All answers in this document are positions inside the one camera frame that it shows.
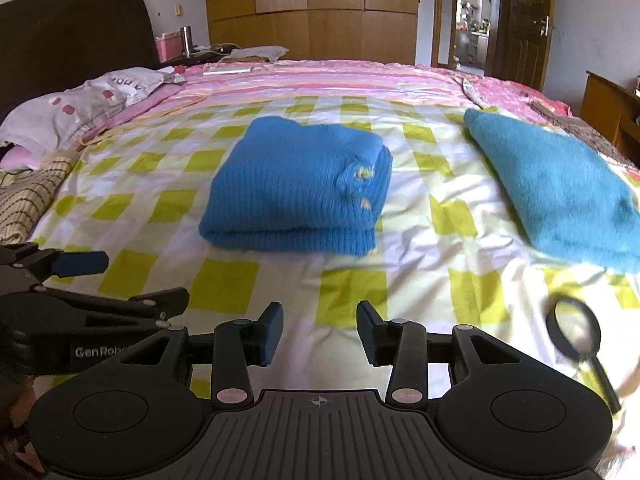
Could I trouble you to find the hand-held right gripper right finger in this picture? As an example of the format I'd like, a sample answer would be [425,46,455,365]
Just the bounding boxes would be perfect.
[356,301,521,407]

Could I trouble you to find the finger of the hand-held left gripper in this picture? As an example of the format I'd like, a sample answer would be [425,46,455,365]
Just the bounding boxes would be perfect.
[0,287,190,343]
[0,242,110,293]

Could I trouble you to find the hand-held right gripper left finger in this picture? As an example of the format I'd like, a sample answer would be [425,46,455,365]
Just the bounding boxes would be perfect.
[120,302,284,409]

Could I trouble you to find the blue knit sweater yellow stripes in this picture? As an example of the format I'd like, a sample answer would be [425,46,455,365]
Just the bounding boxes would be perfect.
[199,116,394,257]

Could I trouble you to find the green white checkered bed sheet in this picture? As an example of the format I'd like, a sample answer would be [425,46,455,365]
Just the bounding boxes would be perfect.
[0,94,640,461]

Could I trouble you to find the beige striped cloth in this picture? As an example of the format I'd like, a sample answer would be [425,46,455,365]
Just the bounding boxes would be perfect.
[0,152,77,246]

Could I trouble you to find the white pillow pink dots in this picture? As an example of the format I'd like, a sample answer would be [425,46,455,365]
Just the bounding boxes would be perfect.
[0,66,170,157]

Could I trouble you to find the black magnifying glass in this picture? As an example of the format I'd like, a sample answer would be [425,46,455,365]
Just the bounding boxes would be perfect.
[546,297,622,414]

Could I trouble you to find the dark wooden headboard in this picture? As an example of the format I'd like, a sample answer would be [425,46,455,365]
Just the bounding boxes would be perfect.
[0,0,160,122]

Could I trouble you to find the pink box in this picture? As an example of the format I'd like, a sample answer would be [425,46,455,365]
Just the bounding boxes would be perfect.
[154,35,185,65]

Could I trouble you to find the teal fuzzy folded sweater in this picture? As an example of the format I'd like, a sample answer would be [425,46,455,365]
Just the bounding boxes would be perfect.
[463,108,640,275]

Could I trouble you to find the dark nightstand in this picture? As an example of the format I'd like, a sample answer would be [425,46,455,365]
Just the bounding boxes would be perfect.
[160,45,236,67]

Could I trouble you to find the pink striped quilt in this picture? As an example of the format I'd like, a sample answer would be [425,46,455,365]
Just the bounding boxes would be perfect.
[75,57,501,128]

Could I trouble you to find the grey cloth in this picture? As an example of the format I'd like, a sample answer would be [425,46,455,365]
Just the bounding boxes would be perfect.
[227,45,290,64]

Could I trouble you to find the pink floral blanket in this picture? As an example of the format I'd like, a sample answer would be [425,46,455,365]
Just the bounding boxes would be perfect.
[452,72,640,181]

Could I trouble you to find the wooden wardrobe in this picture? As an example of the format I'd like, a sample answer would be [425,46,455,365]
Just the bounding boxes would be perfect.
[202,0,419,66]

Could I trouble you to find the wooden desk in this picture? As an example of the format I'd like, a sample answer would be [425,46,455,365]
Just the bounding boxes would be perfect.
[580,71,640,166]

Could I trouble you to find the dark wooden door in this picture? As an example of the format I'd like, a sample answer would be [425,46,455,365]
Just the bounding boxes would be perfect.
[492,0,557,93]

